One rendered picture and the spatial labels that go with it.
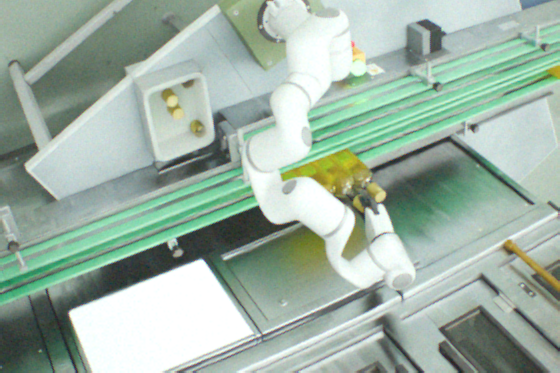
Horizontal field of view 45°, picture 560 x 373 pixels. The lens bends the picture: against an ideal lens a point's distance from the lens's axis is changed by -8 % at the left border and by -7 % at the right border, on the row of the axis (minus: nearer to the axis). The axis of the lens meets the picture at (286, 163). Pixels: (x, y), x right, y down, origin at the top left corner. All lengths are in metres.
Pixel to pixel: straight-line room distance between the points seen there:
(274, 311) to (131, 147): 0.59
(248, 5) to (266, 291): 0.73
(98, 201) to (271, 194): 0.60
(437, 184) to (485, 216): 0.21
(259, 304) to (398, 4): 0.99
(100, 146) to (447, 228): 0.99
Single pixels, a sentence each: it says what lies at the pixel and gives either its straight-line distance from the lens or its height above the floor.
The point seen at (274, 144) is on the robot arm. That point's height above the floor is 1.29.
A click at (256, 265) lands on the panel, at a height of 1.09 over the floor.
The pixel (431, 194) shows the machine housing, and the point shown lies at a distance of 2.19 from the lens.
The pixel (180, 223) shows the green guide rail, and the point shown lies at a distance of 1.97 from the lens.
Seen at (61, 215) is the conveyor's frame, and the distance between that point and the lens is 1.95.
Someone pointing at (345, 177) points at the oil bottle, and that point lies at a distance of 1.95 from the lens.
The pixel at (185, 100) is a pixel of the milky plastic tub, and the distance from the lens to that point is 1.97.
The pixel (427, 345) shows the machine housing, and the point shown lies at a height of 1.54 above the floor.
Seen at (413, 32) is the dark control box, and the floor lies 0.79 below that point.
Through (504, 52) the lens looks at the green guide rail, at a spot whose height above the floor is 0.93.
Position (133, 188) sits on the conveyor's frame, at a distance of 1.97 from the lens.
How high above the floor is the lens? 2.40
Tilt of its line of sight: 47 degrees down
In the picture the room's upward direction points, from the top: 136 degrees clockwise
